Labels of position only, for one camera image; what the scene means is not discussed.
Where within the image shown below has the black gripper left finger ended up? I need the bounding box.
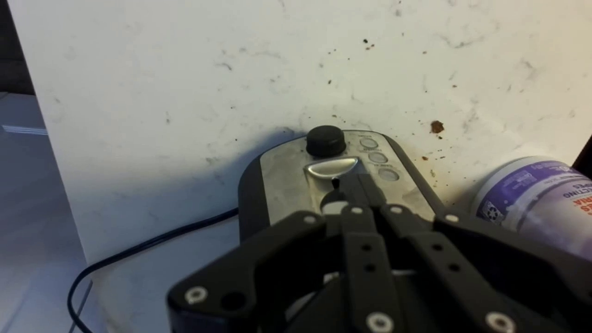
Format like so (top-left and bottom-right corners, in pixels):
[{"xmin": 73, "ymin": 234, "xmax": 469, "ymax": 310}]
[{"xmin": 164, "ymin": 204, "xmax": 397, "ymax": 333}]

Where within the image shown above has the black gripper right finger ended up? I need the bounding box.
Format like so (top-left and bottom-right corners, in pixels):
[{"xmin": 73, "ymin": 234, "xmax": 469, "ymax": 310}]
[{"xmin": 377, "ymin": 202, "xmax": 592, "ymax": 333}]

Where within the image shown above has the silver toaster lever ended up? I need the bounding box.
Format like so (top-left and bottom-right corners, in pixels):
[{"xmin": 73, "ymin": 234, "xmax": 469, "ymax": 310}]
[{"xmin": 303, "ymin": 156, "xmax": 360, "ymax": 182}]

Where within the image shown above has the black and silver toaster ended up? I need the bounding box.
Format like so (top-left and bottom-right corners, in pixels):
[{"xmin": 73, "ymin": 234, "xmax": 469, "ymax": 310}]
[{"xmin": 236, "ymin": 127, "xmax": 456, "ymax": 333}]

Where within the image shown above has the round silver toaster button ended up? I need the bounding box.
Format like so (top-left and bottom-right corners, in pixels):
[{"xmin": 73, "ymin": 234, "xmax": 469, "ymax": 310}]
[
  {"xmin": 375, "ymin": 165, "xmax": 403, "ymax": 186},
  {"xmin": 356, "ymin": 136, "xmax": 380, "ymax": 154},
  {"xmin": 366, "ymin": 151, "xmax": 390, "ymax": 167}
]

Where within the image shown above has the black toaster dial knob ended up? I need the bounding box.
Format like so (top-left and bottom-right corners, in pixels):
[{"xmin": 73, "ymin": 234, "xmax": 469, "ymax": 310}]
[{"xmin": 305, "ymin": 125, "xmax": 349, "ymax": 160}]

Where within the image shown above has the white Lysol wipes canister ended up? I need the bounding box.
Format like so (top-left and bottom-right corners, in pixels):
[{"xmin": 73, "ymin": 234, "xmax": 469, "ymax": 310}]
[{"xmin": 469, "ymin": 156, "xmax": 592, "ymax": 263}]

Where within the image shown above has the black toaster power cord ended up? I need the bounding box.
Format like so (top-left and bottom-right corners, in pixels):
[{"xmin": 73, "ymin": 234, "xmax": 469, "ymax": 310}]
[{"xmin": 64, "ymin": 208, "xmax": 242, "ymax": 333}]

